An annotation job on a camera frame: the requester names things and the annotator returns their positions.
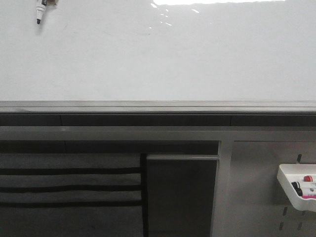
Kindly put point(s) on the grey fabric organiser black stripes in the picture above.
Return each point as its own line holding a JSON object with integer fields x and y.
{"x": 73, "y": 195}

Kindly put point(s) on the white plastic marker tray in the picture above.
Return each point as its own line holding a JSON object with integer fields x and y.
{"x": 288, "y": 173}

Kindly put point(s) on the dark grey panel board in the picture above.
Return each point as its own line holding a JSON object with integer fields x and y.
{"x": 180, "y": 195}

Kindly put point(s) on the white whiteboard with metal frame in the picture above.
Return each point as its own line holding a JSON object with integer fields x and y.
{"x": 243, "y": 56}

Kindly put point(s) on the red capped marker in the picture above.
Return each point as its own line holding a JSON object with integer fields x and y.
{"x": 309, "y": 178}

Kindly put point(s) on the black whiteboard marker pen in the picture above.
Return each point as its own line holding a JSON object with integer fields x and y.
{"x": 40, "y": 8}

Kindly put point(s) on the pink marker in tray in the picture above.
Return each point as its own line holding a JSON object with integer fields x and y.
{"x": 309, "y": 196}

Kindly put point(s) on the black capped marker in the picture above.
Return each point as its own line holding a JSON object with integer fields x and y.
{"x": 304, "y": 188}

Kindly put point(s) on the grey metal stand frame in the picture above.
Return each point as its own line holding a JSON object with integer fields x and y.
{"x": 225, "y": 135}

